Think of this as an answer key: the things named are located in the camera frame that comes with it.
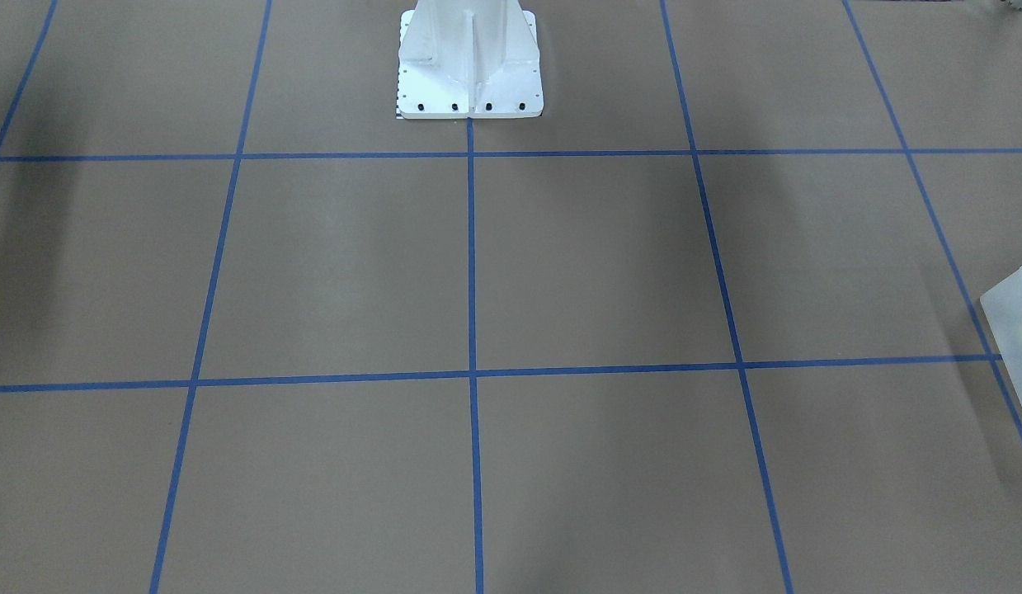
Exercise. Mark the translucent white plastic box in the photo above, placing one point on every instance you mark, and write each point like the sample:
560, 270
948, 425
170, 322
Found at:
1002, 305

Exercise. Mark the white pedestal column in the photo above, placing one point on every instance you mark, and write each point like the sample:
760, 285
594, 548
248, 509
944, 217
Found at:
468, 59

